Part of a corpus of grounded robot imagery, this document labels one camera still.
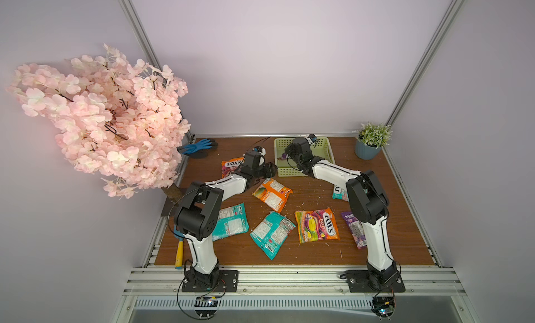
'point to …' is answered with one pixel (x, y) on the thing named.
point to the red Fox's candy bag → (229, 167)
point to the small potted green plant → (370, 138)
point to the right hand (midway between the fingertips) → (289, 140)
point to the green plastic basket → (322, 148)
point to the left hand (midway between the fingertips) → (277, 166)
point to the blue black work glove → (203, 144)
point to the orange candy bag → (272, 193)
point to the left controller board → (205, 306)
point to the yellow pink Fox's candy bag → (316, 225)
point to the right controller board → (383, 306)
